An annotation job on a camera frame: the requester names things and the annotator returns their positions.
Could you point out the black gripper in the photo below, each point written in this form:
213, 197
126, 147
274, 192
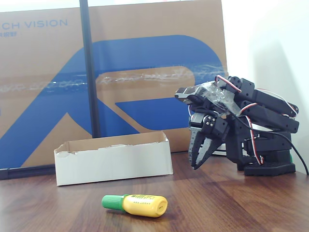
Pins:
209, 122

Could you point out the yellow bottle with green cap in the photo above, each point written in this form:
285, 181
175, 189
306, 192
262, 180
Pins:
144, 205

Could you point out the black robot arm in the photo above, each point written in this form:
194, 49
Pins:
265, 113

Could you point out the white open cardboard box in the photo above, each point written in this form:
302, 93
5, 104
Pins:
108, 164

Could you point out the white power strip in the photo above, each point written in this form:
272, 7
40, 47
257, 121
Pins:
220, 150

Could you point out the webcam wrapped in clear tape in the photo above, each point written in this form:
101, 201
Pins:
187, 93

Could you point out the small green clamp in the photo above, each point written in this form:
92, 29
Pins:
291, 159

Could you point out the black metal pole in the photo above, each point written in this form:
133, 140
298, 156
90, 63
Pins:
88, 60

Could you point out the large brown blue-printed carton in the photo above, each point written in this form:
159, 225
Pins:
36, 60

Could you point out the black metal rail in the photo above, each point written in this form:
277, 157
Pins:
24, 172

